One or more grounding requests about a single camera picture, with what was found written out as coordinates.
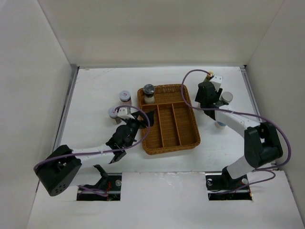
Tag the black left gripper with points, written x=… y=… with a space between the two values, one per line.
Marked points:
x=136 y=115

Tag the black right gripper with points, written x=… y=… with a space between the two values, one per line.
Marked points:
x=218 y=93

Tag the grinder bottle clear lid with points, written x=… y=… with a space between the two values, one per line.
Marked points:
x=149 y=90

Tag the red sauce bottle yellow cap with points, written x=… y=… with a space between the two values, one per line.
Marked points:
x=209 y=76

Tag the white-lid spice jar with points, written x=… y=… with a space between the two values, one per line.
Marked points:
x=125 y=97
x=113 y=114

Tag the silver-lid shaker blue label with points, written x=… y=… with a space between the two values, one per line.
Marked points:
x=220 y=125

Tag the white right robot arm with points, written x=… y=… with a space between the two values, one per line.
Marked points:
x=261 y=141

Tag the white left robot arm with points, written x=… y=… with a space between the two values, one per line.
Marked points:
x=58 y=171

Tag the brown wicker divided tray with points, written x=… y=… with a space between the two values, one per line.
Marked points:
x=175 y=127

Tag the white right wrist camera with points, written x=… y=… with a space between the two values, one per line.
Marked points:
x=216 y=80

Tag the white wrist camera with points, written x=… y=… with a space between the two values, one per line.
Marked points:
x=124 y=114
x=216 y=80

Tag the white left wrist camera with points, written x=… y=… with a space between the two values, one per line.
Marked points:
x=124 y=114

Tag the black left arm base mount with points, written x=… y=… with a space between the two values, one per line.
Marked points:
x=107 y=188

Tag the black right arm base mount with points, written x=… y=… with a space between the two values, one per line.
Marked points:
x=218 y=190

